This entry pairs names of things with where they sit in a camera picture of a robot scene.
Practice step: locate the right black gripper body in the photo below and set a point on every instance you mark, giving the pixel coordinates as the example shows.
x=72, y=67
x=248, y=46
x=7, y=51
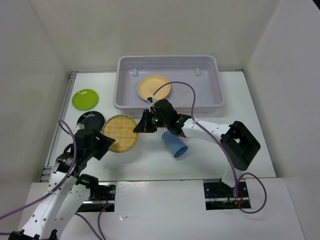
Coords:
x=160, y=122

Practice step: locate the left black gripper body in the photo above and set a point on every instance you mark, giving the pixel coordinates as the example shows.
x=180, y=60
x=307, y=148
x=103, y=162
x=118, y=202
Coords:
x=89, y=152

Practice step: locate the woven bamboo plate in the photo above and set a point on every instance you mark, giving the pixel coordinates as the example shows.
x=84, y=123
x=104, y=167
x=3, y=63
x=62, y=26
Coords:
x=120, y=128

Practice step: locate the purple plastic plate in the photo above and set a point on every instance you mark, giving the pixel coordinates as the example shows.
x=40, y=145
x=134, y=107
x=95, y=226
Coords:
x=163, y=100

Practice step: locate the cream yellow plastic plate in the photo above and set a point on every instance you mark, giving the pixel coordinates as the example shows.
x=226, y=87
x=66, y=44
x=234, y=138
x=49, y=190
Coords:
x=148, y=85

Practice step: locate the blue plastic cup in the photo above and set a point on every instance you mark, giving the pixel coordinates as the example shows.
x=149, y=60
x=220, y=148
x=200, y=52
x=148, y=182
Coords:
x=174, y=144

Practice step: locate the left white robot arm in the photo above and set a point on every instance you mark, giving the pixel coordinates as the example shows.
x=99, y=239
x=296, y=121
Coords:
x=67, y=189

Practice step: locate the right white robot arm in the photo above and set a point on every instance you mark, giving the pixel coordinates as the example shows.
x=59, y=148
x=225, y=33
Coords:
x=235, y=140

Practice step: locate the lavender plastic bin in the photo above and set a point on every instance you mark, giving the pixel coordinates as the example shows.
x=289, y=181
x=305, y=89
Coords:
x=194, y=79

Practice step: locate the black glossy plate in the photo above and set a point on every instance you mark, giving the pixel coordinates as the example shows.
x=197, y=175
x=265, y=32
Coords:
x=92, y=120

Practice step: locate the lime green plate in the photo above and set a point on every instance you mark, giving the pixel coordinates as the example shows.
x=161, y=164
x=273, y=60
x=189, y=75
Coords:
x=85, y=99

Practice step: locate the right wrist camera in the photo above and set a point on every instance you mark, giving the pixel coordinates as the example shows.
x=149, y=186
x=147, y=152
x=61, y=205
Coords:
x=152, y=102

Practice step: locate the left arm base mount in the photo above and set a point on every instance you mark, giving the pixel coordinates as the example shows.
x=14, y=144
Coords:
x=104, y=196

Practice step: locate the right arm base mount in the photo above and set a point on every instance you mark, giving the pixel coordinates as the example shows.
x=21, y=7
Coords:
x=219, y=196

